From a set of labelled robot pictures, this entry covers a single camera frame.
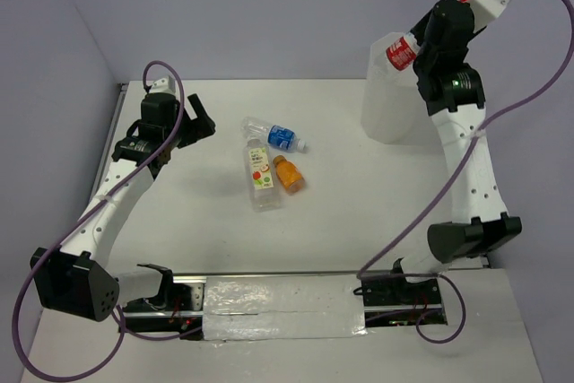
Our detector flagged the silver tape sheet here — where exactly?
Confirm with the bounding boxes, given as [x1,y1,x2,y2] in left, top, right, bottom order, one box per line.
[202,274,367,341]

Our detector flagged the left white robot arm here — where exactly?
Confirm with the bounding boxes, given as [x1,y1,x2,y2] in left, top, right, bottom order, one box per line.
[30,91,215,322]

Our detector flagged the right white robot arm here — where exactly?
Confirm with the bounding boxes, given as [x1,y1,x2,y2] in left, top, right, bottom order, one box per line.
[389,0,522,303]

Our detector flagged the red cap water bottle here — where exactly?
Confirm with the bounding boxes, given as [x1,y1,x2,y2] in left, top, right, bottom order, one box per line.
[385,0,468,72]

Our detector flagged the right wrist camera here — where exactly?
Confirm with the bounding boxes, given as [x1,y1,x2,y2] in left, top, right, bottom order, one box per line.
[467,0,512,33]

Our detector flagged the apple juice clear bottle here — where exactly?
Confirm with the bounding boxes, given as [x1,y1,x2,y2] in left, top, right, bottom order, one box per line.
[243,135,281,212]

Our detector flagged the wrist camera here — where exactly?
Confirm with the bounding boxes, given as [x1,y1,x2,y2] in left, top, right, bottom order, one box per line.
[467,0,512,33]
[150,75,176,96]

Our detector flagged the orange juice bottle gold cap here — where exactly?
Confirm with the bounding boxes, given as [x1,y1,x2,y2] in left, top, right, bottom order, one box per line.
[273,155,306,194]

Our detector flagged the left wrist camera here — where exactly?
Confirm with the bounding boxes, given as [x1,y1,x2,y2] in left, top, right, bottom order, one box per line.
[150,75,176,96]

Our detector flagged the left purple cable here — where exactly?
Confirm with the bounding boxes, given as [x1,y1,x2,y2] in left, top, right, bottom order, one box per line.
[11,59,186,379]

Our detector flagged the blue label clear bottle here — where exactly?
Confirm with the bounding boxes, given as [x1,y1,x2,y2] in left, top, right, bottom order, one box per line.
[241,117,308,153]

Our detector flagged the white plastic bin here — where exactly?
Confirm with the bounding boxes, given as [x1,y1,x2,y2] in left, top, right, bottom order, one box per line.
[361,32,440,148]

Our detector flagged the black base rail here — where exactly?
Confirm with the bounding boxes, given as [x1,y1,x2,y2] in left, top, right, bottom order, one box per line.
[124,274,447,341]

